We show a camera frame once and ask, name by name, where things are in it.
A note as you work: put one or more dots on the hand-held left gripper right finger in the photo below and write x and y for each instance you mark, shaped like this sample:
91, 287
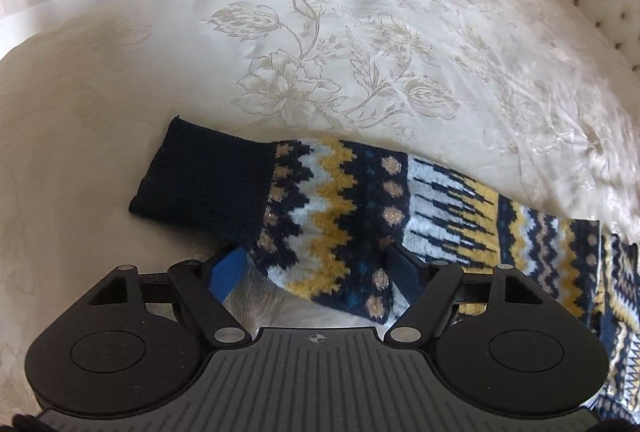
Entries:
400, 273

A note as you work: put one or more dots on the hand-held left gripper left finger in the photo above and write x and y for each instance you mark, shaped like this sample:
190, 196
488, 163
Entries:
229, 271

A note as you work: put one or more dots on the navy yellow patterned knit sweater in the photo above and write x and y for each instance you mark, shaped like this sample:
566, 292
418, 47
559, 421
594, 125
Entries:
345, 207

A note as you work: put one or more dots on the cream floral bedspread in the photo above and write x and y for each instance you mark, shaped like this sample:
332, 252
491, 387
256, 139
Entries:
380, 37

